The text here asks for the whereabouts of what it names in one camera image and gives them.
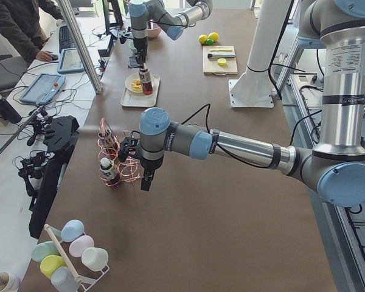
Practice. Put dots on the pink ice bowl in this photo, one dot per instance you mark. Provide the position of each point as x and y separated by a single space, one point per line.
153 31

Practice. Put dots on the black water bottle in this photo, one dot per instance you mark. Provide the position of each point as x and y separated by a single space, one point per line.
8 112

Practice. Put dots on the tea bottle white cap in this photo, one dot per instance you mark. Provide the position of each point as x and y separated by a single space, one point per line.
145 78

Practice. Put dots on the steel muddler with black tip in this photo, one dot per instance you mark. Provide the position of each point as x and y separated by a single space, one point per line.
216 55

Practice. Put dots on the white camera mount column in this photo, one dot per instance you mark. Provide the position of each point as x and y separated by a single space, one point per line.
253 88

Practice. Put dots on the whole yellow lemon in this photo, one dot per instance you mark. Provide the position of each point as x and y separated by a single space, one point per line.
214 36

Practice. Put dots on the white cup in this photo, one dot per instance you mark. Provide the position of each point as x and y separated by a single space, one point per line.
94 258

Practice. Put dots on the dark grey folded cloth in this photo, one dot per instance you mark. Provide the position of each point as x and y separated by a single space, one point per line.
134 62

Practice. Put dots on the pastel green cup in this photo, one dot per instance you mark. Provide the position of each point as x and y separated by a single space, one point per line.
43 250

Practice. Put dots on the pastel pink cup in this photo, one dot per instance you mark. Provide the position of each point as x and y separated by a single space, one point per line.
79 245

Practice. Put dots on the white wire cup rack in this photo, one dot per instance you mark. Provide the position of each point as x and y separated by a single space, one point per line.
84 276

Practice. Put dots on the aluminium frame post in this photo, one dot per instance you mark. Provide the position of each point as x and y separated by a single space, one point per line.
69 18

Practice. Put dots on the tea bottle in rack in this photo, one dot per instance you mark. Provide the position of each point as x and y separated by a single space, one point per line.
107 142
109 173

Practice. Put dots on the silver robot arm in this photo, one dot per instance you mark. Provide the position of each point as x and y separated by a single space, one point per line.
142 12
335 167

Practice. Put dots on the braided ring pastry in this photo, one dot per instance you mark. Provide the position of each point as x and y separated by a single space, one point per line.
136 85

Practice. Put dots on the bamboo cutting board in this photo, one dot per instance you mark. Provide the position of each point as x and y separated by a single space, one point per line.
210 66

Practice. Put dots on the half lemon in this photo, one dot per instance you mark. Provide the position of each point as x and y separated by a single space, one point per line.
222 62

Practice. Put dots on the cream serving tray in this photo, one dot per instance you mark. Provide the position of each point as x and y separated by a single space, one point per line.
132 98

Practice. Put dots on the person in black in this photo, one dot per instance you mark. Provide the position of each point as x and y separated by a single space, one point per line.
20 25

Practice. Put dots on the white plate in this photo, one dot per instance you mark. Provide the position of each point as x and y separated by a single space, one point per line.
132 77

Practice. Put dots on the pastel blue cup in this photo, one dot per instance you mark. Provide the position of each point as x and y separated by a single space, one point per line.
72 230

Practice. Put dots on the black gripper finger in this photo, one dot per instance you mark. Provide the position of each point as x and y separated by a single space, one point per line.
146 183

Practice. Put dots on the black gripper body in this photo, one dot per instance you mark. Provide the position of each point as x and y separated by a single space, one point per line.
151 164
140 44

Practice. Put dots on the mint green bowl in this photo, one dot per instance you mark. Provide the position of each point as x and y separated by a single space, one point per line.
132 47

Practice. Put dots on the green lime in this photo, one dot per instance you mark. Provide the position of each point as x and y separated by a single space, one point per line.
209 42

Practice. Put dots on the blue teach pendant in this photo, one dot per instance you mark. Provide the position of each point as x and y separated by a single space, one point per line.
43 89
70 62

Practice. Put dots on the black keyboard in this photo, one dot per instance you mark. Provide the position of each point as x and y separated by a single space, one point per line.
65 39

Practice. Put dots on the pastel yellow cup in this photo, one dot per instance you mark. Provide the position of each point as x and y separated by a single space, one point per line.
50 264

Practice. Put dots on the grey blue cup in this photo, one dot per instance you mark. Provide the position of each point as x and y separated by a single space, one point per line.
63 281

